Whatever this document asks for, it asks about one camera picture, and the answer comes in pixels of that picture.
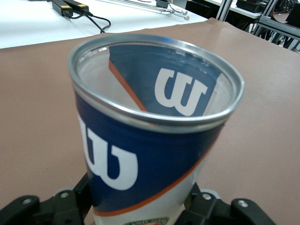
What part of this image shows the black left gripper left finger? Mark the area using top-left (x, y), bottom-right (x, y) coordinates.
top-left (0, 174), bottom-right (94, 225)

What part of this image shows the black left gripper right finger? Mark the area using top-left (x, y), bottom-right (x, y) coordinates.
top-left (180, 182), bottom-right (277, 225)

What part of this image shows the blue white tennis ball can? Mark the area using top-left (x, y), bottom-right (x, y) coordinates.
top-left (67, 33), bottom-right (245, 225)

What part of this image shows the brown table mat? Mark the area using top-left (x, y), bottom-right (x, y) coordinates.
top-left (0, 17), bottom-right (300, 225)

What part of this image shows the thin metal rod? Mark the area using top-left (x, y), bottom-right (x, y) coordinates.
top-left (131, 0), bottom-right (188, 15)
top-left (112, 0), bottom-right (191, 21)

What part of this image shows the black power adapter yellow label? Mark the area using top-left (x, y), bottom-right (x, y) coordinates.
top-left (51, 0), bottom-right (72, 17)
top-left (63, 0), bottom-right (90, 14)

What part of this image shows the aluminium shelf frame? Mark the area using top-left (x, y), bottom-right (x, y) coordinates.
top-left (252, 11), bottom-right (300, 52)

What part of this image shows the black adapter cable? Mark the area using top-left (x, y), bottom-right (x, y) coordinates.
top-left (67, 11), bottom-right (112, 34)

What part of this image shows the aluminium frame upright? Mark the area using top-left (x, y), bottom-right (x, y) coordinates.
top-left (215, 0), bottom-right (235, 23)

